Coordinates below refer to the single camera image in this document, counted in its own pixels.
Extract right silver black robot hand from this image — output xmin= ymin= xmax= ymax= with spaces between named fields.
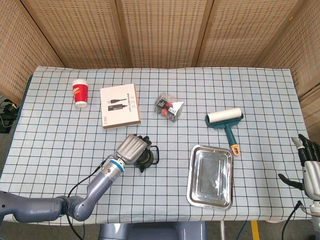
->
xmin=278 ymin=133 xmax=320 ymax=201

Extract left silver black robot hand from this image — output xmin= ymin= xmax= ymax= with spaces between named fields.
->
xmin=115 ymin=134 xmax=153 ymax=166

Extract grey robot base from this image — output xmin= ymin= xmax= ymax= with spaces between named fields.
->
xmin=99 ymin=220 xmax=209 ymax=240

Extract black cast iron teapot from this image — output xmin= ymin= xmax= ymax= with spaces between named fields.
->
xmin=131 ymin=144 xmax=160 ymax=174

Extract blue checked tablecloth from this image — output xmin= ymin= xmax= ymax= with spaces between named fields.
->
xmin=0 ymin=65 xmax=315 ymax=224

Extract woven bamboo screen panel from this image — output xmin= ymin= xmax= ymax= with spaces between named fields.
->
xmin=191 ymin=0 xmax=311 ymax=68
xmin=20 ymin=0 xmax=131 ymax=70
xmin=0 ymin=0 xmax=66 ymax=105
xmin=298 ymin=84 xmax=320 ymax=151
xmin=254 ymin=0 xmax=320 ymax=101
xmin=114 ymin=0 xmax=215 ymax=69

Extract red white paper cup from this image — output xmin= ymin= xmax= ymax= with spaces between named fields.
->
xmin=71 ymin=78 xmax=89 ymax=109

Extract stainless steel tray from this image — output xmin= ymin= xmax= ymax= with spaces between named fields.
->
xmin=186 ymin=143 xmax=235 ymax=211

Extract teal lint roller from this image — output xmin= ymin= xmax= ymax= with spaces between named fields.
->
xmin=205 ymin=107 xmax=244 ymax=157

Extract white cable product box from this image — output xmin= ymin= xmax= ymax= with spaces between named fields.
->
xmin=99 ymin=83 xmax=142 ymax=130

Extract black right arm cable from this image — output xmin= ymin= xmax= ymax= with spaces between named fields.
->
xmin=280 ymin=200 xmax=304 ymax=240

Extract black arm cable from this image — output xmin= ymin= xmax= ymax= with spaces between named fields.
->
xmin=280 ymin=200 xmax=304 ymax=240
xmin=66 ymin=159 xmax=114 ymax=240

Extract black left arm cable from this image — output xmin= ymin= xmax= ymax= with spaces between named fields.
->
xmin=66 ymin=159 xmax=114 ymax=240

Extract blue cable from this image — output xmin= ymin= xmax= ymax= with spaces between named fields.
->
xmin=238 ymin=220 xmax=251 ymax=240

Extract tangled floor cables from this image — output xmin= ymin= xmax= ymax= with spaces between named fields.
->
xmin=0 ymin=98 xmax=20 ymax=134

